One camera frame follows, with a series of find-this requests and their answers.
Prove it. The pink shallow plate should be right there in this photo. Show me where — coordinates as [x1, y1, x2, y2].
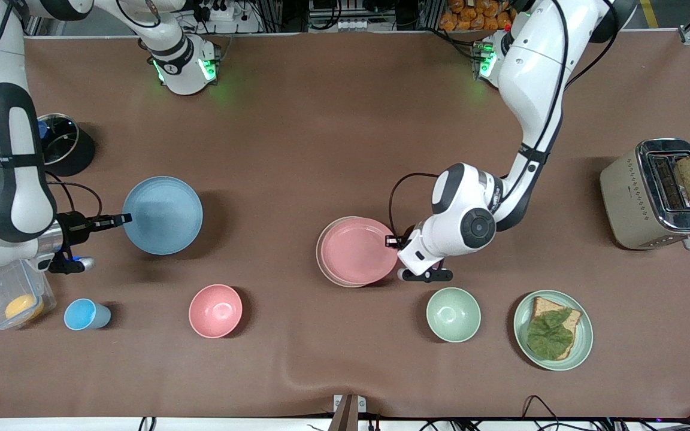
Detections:
[320, 218, 400, 285]

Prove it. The blue shallow plate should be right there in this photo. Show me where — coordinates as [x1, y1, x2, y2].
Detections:
[122, 176, 204, 256]

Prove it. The black pot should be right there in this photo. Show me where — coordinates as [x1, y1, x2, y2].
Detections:
[38, 114, 96, 178]

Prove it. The beige shallow plate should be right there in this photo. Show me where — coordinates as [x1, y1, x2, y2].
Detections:
[316, 216, 400, 289]

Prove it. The blue cup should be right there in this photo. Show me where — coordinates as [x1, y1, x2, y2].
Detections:
[63, 298, 112, 331]

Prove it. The green bowl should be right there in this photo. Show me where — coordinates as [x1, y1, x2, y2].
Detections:
[426, 287, 482, 343]

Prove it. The glass pot lid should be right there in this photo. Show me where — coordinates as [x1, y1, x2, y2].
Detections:
[38, 114, 80, 166]

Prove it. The yellow orange fruit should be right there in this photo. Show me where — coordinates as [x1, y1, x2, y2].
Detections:
[5, 293, 44, 322]

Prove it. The brown table mat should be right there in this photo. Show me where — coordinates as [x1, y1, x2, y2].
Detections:
[0, 30, 690, 420]

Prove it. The pink bowl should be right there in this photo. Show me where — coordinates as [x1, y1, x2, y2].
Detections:
[189, 284, 243, 339]

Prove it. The bread slice under lettuce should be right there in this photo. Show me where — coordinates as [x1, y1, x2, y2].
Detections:
[528, 296, 582, 361]

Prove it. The green lettuce leaf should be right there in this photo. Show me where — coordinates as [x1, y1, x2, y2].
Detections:
[527, 308, 574, 361]

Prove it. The green shallow plate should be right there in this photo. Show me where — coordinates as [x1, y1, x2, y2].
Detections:
[513, 290, 594, 371]

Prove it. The beige and chrome toaster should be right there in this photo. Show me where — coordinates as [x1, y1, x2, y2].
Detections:
[599, 138, 690, 251]

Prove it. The bag of orange buns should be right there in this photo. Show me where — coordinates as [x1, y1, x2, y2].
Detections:
[439, 0, 516, 32]

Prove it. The white power strip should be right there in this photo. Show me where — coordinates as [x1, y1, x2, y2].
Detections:
[198, 0, 262, 34]

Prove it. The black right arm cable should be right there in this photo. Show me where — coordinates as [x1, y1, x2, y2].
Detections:
[46, 174, 103, 219]

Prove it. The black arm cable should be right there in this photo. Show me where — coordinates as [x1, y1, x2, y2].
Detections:
[46, 174, 103, 219]
[388, 172, 441, 237]

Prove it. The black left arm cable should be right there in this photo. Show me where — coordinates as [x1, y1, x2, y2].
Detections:
[388, 172, 441, 237]

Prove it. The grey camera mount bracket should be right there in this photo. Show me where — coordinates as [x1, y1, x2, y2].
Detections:
[328, 394, 367, 431]

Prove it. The black floor cable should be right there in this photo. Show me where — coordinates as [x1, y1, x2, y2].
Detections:
[522, 395, 561, 431]

